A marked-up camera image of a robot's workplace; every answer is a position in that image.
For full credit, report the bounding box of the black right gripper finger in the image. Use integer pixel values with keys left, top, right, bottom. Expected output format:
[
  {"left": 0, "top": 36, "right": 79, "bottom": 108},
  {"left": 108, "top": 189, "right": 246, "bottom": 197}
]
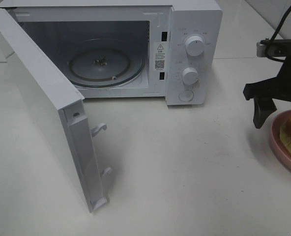
[
  {"left": 243, "top": 77, "right": 280, "bottom": 100},
  {"left": 253, "top": 97, "right": 277, "bottom": 129}
]

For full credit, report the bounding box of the warning label with QR code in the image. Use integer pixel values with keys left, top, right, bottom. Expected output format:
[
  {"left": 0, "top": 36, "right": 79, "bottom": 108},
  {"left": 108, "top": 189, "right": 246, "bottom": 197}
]
[{"left": 153, "top": 41, "right": 167, "bottom": 71}]

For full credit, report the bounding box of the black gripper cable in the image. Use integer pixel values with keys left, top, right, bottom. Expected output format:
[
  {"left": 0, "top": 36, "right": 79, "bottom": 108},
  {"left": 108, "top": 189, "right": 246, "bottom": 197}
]
[{"left": 264, "top": 0, "right": 291, "bottom": 59}]

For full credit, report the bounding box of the round microwave door button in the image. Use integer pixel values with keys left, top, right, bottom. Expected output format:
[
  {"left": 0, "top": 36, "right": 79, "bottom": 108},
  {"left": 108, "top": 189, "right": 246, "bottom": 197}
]
[{"left": 178, "top": 90, "right": 194, "bottom": 102}]

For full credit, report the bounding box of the glass microwave turntable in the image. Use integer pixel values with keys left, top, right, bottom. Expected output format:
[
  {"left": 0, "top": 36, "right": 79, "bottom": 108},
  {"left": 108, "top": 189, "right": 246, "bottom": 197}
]
[{"left": 67, "top": 38, "right": 147, "bottom": 88}]

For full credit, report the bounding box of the white microwave knob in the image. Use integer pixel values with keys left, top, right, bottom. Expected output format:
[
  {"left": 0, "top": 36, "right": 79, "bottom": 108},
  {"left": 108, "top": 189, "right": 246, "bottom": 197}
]
[
  {"left": 181, "top": 67, "right": 199, "bottom": 85},
  {"left": 185, "top": 35, "right": 205, "bottom": 57}
]

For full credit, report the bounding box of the pink round plate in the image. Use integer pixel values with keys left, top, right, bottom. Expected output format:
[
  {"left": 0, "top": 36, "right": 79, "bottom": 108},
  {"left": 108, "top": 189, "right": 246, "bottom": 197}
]
[{"left": 269, "top": 110, "right": 291, "bottom": 171}]

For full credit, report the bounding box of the lower white microwave knob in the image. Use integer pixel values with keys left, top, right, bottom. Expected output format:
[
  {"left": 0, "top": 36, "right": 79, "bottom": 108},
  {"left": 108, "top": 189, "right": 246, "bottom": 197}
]
[{"left": 181, "top": 67, "right": 199, "bottom": 85}]

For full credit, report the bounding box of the white microwave door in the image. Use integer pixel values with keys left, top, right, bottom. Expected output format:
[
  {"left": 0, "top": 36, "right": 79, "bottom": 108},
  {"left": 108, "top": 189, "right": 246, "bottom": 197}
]
[{"left": 0, "top": 8, "right": 112, "bottom": 212}]

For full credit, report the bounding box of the white microwave oven body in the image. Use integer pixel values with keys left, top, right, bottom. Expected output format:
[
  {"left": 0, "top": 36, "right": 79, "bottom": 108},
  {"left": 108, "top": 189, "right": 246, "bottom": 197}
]
[{"left": 0, "top": 0, "right": 223, "bottom": 106}]

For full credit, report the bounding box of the upper white microwave knob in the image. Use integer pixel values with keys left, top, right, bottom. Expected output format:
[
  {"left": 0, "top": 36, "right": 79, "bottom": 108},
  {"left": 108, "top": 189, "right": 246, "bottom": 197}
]
[{"left": 185, "top": 35, "right": 205, "bottom": 57}]

